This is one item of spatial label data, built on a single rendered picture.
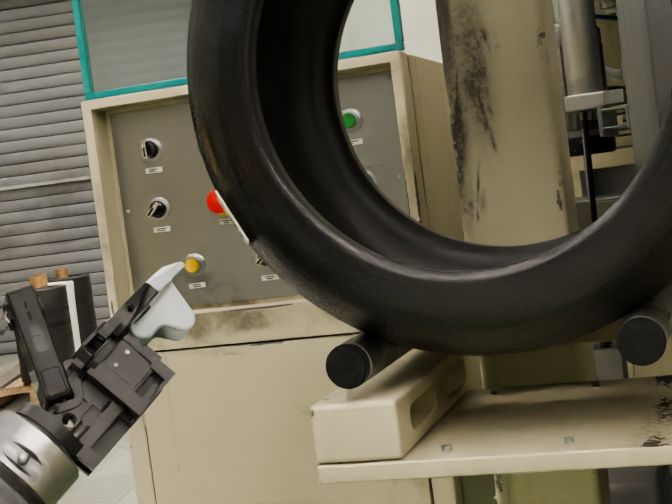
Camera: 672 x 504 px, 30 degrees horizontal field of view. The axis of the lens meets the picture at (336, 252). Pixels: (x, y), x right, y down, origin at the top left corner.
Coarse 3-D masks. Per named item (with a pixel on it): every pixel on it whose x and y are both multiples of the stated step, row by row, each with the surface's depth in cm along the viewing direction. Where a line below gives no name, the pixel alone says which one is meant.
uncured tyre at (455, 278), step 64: (256, 0) 121; (320, 0) 147; (192, 64) 126; (256, 64) 144; (320, 64) 148; (256, 128) 121; (320, 128) 149; (256, 192) 123; (320, 192) 148; (640, 192) 112; (320, 256) 121; (384, 256) 121; (448, 256) 146; (512, 256) 144; (576, 256) 114; (640, 256) 113; (384, 320) 121; (448, 320) 118; (512, 320) 117; (576, 320) 117
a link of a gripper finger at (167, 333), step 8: (144, 312) 119; (136, 320) 118; (128, 328) 118; (160, 328) 120; (168, 328) 120; (152, 336) 120; (160, 336) 120; (168, 336) 120; (176, 336) 121; (184, 336) 121; (144, 344) 119
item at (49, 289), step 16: (64, 272) 832; (48, 288) 745; (64, 288) 756; (80, 288) 823; (48, 304) 743; (64, 304) 754; (80, 304) 823; (48, 320) 743; (64, 320) 752; (80, 320) 822; (64, 336) 750; (80, 336) 822; (64, 352) 749; (16, 368) 834; (0, 384) 759; (16, 384) 750; (32, 384) 740; (0, 400) 778; (32, 400) 740
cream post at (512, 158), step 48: (480, 0) 152; (528, 0) 150; (480, 48) 152; (528, 48) 151; (480, 96) 153; (528, 96) 151; (480, 144) 153; (528, 144) 152; (480, 192) 154; (528, 192) 152; (480, 240) 154; (528, 240) 153; (528, 384) 154; (528, 480) 155; (576, 480) 153
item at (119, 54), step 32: (96, 0) 208; (128, 0) 206; (160, 0) 205; (192, 0) 203; (384, 0) 194; (96, 32) 208; (128, 32) 207; (160, 32) 205; (352, 32) 196; (384, 32) 194; (96, 64) 209; (128, 64) 207; (160, 64) 206; (96, 96) 209
